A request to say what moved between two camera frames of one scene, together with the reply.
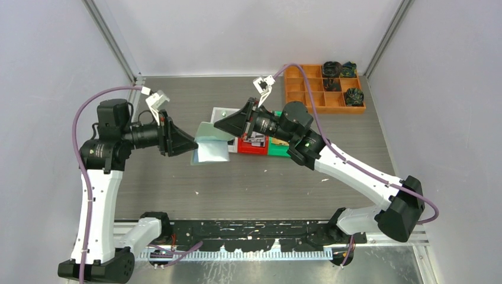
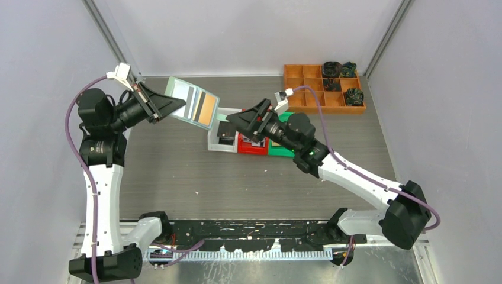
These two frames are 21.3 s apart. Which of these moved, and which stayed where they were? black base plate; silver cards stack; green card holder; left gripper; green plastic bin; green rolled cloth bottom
Moved: green card holder; left gripper
Stayed: silver cards stack; green plastic bin; black base plate; green rolled cloth bottom
